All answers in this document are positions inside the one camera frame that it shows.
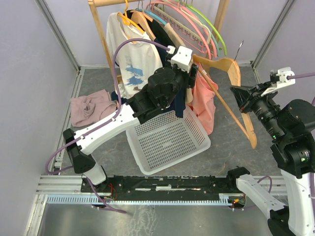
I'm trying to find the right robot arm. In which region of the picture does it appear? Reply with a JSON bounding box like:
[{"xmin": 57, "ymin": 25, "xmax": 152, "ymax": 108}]
[{"xmin": 225, "ymin": 82, "xmax": 315, "ymax": 236}]

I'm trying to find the turquoise plastic hanger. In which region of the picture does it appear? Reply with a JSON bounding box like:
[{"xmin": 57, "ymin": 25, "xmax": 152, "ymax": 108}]
[{"xmin": 135, "ymin": 8, "xmax": 169, "ymax": 26}]

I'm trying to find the light blue cable duct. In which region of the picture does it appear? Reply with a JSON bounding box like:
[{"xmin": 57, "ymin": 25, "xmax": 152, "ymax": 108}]
[{"xmin": 46, "ymin": 192, "xmax": 242, "ymax": 206}]

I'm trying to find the mauve pink crumpled garment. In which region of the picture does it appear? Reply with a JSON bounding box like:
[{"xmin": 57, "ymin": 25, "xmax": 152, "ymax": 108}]
[{"xmin": 70, "ymin": 89, "xmax": 117, "ymax": 127}]

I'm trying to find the white perforated plastic basket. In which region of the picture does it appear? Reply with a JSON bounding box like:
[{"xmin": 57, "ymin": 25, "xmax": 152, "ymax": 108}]
[{"xmin": 126, "ymin": 106, "xmax": 211, "ymax": 175}]

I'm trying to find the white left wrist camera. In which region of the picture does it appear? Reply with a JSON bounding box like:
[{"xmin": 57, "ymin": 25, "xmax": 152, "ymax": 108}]
[{"xmin": 166, "ymin": 45, "xmax": 193, "ymax": 73}]

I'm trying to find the salmon pink t shirt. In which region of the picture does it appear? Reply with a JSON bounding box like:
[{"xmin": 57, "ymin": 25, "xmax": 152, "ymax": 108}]
[{"xmin": 189, "ymin": 72, "xmax": 216, "ymax": 135}]

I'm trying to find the navy blue t shirt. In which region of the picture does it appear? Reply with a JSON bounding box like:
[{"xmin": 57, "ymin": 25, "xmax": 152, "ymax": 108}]
[{"xmin": 110, "ymin": 10, "xmax": 188, "ymax": 118}]

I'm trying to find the lime green hanger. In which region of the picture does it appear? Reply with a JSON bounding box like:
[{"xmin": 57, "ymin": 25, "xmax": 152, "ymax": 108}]
[{"xmin": 180, "ymin": 0, "xmax": 229, "ymax": 56}]

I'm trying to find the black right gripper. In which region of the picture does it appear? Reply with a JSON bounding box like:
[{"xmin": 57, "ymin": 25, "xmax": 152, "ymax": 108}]
[{"xmin": 231, "ymin": 80, "xmax": 286, "ymax": 140}]

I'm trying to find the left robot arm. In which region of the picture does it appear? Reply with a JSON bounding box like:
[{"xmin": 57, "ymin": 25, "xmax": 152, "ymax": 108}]
[{"xmin": 63, "ymin": 63, "xmax": 198, "ymax": 192}]

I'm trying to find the pink plastic hanger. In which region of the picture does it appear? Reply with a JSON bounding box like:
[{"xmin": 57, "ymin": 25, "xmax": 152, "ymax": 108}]
[{"xmin": 146, "ymin": 0, "xmax": 221, "ymax": 59}]

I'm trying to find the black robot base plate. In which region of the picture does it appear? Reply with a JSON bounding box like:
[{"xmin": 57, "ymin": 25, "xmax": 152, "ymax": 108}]
[{"xmin": 94, "ymin": 167, "xmax": 250, "ymax": 200}]

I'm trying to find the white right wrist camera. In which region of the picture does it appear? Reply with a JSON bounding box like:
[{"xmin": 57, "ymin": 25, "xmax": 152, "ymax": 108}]
[{"xmin": 261, "ymin": 67, "xmax": 296, "ymax": 96}]

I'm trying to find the wooden clothes rack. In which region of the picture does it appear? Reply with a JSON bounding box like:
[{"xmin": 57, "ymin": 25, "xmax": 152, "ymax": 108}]
[{"xmin": 88, "ymin": 0, "xmax": 230, "ymax": 109}]

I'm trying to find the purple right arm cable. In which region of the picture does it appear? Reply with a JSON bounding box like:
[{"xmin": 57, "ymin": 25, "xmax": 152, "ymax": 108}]
[{"xmin": 231, "ymin": 71, "xmax": 315, "ymax": 212}]

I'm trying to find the orange plastic hanger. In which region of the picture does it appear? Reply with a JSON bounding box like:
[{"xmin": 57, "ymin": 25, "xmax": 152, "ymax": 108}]
[{"xmin": 117, "ymin": 0, "xmax": 145, "ymax": 34}]

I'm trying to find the beige tan t shirt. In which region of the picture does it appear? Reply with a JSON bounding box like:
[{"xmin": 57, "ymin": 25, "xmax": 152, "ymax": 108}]
[{"xmin": 163, "ymin": 23, "xmax": 193, "ymax": 106}]

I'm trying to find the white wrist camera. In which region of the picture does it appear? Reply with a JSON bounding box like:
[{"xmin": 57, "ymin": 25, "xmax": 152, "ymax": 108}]
[
  {"xmin": 166, "ymin": 45, "xmax": 193, "ymax": 73},
  {"xmin": 261, "ymin": 67, "xmax": 296, "ymax": 96}
]

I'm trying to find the white printed t shirt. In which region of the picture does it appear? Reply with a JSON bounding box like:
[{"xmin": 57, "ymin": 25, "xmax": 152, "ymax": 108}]
[{"xmin": 106, "ymin": 13, "xmax": 162, "ymax": 99}]

